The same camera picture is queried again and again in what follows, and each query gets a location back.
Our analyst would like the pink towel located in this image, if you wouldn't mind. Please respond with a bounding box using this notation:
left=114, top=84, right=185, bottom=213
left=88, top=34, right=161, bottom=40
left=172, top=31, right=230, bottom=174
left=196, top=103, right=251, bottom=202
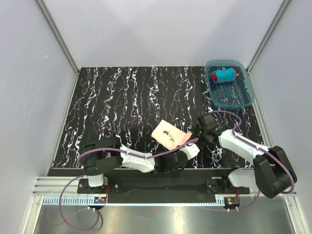
left=152, top=120, right=192, bottom=150

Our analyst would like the red blue patterned towel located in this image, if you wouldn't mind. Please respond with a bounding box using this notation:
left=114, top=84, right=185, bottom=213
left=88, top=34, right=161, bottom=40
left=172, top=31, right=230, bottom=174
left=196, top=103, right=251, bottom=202
left=212, top=68, right=237, bottom=84

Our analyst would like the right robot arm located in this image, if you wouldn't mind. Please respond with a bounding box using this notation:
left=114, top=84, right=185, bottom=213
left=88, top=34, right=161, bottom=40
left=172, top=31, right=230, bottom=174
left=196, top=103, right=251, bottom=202
left=193, top=113, right=297, bottom=198

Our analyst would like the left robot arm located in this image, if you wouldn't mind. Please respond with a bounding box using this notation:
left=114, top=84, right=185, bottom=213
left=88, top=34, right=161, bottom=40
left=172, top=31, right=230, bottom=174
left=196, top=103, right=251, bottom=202
left=78, top=136, right=189, bottom=193

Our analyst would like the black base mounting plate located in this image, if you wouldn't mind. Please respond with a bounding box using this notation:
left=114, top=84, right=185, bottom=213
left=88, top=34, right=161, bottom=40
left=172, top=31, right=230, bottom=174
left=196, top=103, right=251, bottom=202
left=77, top=168, right=251, bottom=204

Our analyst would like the blue transparent plastic bin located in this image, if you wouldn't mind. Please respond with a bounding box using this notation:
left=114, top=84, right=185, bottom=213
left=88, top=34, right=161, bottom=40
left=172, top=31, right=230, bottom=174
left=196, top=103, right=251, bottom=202
left=205, top=60, right=254, bottom=110

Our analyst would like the right connector board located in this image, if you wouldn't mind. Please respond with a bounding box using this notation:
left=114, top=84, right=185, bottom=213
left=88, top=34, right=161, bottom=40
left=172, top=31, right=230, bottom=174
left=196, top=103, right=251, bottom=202
left=225, top=197, right=240, bottom=209

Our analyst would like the connector board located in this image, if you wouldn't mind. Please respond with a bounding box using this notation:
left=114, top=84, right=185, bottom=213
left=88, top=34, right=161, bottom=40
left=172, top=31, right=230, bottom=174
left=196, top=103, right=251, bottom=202
left=94, top=196, right=107, bottom=204
left=225, top=197, right=240, bottom=209

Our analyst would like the left connector board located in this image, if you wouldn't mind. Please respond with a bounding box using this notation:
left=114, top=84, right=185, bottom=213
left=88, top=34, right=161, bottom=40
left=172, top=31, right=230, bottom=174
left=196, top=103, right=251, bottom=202
left=94, top=196, right=107, bottom=204

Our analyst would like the aluminium frame rail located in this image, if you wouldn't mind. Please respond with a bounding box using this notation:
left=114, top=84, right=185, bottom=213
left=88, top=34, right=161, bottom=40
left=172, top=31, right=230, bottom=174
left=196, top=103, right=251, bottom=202
left=32, top=177, right=297, bottom=207

